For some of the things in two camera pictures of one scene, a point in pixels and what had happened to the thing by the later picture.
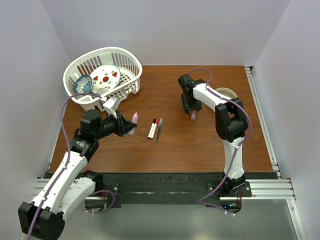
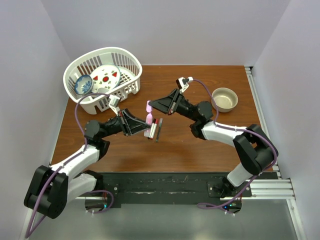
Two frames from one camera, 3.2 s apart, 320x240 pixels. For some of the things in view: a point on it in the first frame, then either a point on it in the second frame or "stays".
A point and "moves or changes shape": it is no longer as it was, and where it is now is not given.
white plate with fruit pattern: (105, 76) stays
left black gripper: (123, 125) → (135, 125)
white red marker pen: (154, 129) stays
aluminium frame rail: (267, 189) stays
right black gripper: (198, 106) → (167, 104)
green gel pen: (160, 122) stays
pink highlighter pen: (134, 120) moves or changes shape
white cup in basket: (102, 90) stays
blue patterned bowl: (83, 84) stays
